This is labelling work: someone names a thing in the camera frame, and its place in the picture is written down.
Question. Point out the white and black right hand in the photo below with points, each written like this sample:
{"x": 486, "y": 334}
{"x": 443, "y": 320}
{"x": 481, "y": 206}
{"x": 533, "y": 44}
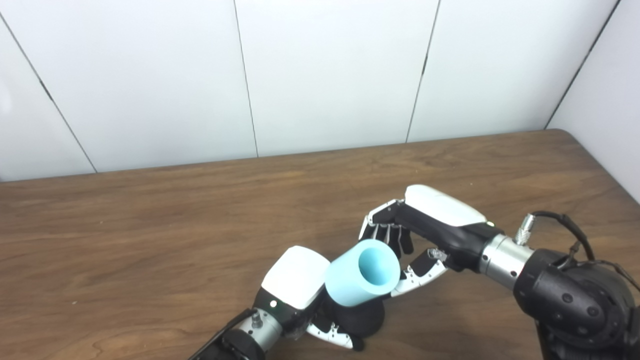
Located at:
{"x": 445, "y": 210}

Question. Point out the black flared nozzle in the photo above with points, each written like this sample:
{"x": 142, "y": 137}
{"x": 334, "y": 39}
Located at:
{"x": 362, "y": 317}

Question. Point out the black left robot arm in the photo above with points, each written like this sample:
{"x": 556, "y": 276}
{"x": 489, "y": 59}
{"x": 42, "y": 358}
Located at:
{"x": 260, "y": 327}

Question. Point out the white and black left hand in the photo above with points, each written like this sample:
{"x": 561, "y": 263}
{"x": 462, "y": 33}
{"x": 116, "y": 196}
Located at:
{"x": 295, "y": 277}

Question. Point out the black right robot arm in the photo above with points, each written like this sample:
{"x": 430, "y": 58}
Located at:
{"x": 570, "y": 300}

